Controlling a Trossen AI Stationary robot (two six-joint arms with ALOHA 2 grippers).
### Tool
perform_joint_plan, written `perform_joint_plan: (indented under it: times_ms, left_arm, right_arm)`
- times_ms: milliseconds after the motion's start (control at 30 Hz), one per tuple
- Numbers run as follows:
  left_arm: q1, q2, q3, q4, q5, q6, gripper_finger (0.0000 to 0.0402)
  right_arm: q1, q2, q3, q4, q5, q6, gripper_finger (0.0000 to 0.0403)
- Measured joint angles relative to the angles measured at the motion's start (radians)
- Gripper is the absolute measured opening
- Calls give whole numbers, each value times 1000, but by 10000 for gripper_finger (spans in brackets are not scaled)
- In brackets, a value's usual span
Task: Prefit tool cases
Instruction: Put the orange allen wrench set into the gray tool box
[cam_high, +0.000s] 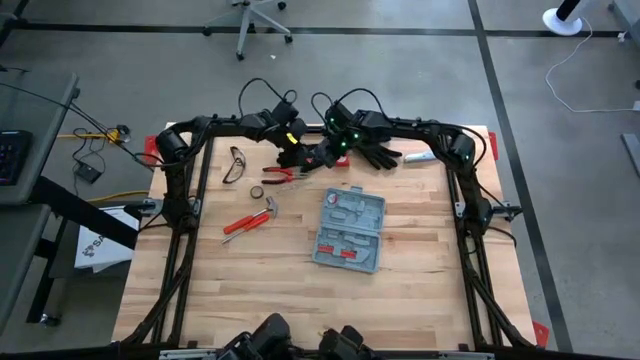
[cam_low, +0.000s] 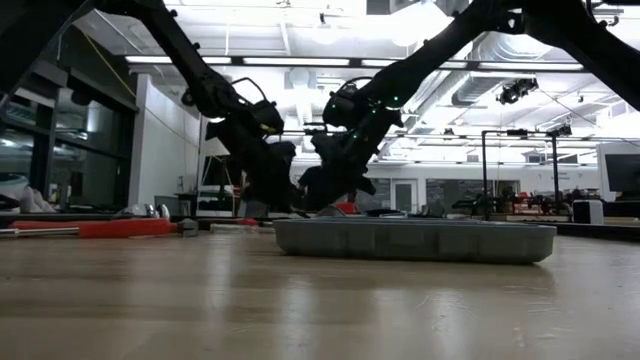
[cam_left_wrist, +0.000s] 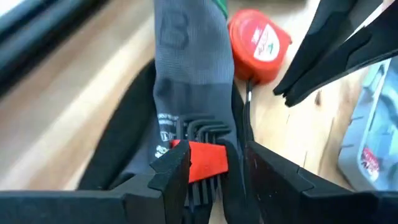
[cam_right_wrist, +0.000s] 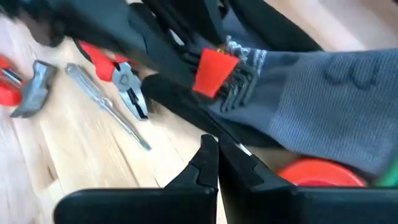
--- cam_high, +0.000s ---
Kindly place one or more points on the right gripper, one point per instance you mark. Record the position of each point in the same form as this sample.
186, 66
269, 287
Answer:
334, 152

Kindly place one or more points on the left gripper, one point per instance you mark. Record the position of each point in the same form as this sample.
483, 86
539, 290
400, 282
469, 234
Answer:
299, 152

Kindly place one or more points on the black tape roll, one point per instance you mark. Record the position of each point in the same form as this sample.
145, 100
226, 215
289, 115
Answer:
251, 192

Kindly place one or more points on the grey plastic tool case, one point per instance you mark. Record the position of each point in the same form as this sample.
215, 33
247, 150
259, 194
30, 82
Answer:
350, 225

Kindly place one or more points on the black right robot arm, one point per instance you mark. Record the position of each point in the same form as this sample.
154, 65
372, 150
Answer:
415, 129

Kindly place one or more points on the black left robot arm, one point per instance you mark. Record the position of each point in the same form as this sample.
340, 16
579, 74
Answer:
225, 125

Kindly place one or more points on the yellow tag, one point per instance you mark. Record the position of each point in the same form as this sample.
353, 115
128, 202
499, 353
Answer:
292, 138

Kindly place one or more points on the round red white disc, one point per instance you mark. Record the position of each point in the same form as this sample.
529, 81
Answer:
333, 199

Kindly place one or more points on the clear safety glasses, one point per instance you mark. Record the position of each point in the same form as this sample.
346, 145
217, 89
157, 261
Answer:
233, 172

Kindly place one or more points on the grey utility knife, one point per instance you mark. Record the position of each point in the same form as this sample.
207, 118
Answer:
417, 158

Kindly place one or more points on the black power adapter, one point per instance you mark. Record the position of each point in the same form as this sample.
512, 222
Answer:
88, 173

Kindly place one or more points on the white cardboard box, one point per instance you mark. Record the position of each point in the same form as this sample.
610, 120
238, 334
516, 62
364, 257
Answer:
100, 250

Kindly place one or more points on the black diagonal bar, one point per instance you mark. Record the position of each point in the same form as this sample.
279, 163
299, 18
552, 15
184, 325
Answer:
80, 212

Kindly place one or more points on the white round stand base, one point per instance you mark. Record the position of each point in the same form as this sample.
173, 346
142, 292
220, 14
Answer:
560, 22

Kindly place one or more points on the grey desk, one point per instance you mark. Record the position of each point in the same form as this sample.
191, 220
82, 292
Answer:
35, 110
15, 250

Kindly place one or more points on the black keyboard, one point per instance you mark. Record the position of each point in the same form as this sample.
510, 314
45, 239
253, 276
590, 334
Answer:
12, 157

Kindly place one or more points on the white plug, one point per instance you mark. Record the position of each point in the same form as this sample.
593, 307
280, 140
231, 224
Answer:
623, 36

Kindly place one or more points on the grey furniture corner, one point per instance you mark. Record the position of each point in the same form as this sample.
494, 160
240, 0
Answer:
630, 10

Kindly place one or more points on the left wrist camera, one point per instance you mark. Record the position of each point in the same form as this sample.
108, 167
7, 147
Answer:
298, 129

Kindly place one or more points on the silver bracket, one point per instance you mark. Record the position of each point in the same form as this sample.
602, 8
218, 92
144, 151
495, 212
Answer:
187, 354
465, 356

